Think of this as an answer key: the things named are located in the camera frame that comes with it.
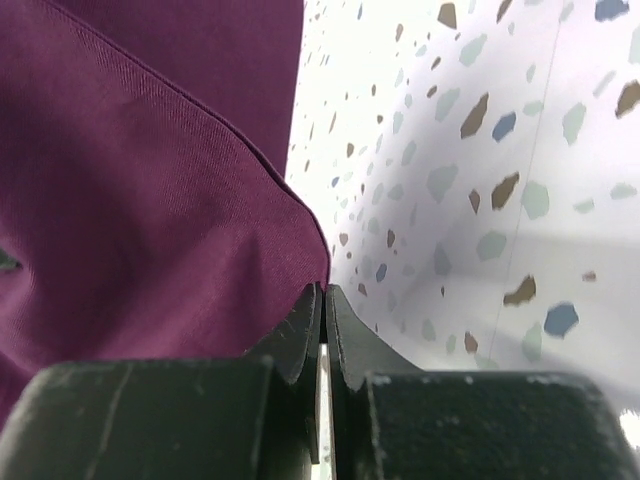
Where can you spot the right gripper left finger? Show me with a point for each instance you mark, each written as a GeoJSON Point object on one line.
{"type": "Point", "coordinates": [251, 417]}

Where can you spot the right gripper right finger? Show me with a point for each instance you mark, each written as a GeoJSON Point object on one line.
{"type": "Point", "coordinates": [393, 420]}

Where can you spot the purple cloth mat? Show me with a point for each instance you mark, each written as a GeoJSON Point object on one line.
{"type": "Point", "coordinates": [143, 149]}

